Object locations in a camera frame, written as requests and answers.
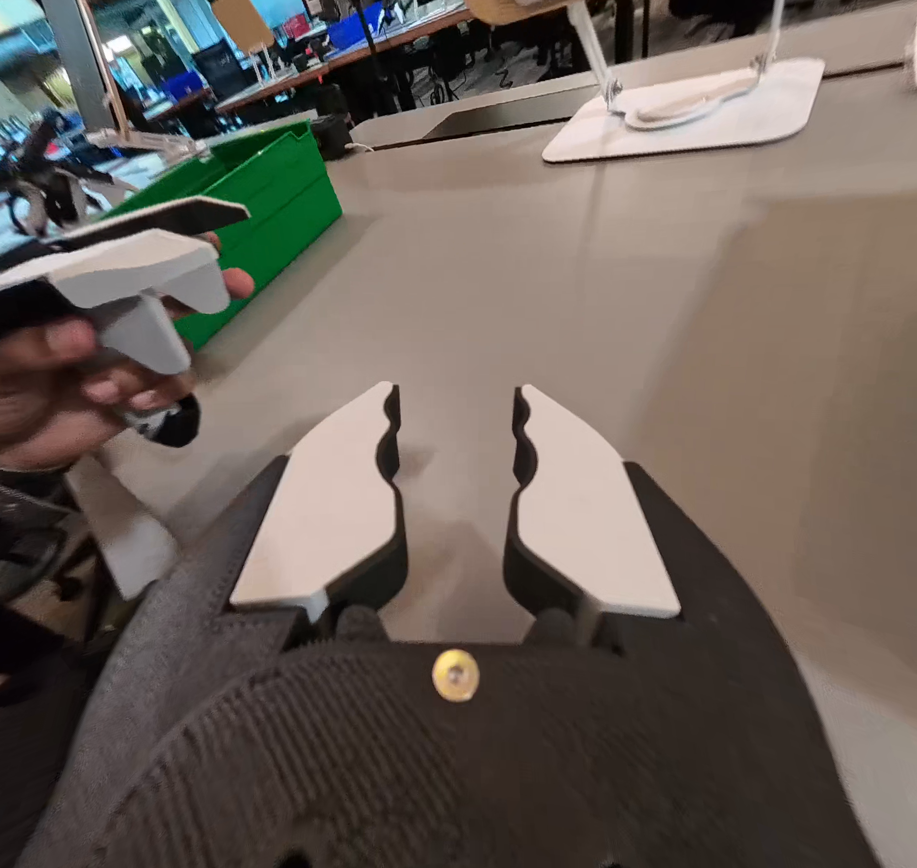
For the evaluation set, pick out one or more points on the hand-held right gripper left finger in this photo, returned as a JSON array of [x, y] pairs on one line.
[[322, 524]]

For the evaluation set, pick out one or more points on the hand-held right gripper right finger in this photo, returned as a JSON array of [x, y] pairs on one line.
[[594, 524]]

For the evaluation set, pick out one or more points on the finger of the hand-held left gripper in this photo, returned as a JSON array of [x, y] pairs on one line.
[[129, 266], [186, 216]]

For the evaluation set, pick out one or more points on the green plastic box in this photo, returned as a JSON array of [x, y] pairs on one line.
[[272, 201]]

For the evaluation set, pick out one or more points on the person's left hand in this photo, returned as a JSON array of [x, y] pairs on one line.
[[43, 395]]

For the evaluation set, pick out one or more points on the black and white tool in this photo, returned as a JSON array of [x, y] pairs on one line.
[[50, 187]]

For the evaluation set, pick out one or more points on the grey pillar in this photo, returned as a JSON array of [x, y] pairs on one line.
[[71, 44]]

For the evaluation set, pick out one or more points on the blue plastic bin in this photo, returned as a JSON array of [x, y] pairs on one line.
[[355, 29]]

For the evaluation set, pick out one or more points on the long wooden table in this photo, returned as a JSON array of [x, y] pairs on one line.
[[372, 40]]

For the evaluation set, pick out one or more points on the closed laptop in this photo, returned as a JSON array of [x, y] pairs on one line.
[[501, 121]]

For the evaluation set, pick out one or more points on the white rounded tray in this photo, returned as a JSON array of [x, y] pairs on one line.
[[752, 108]]

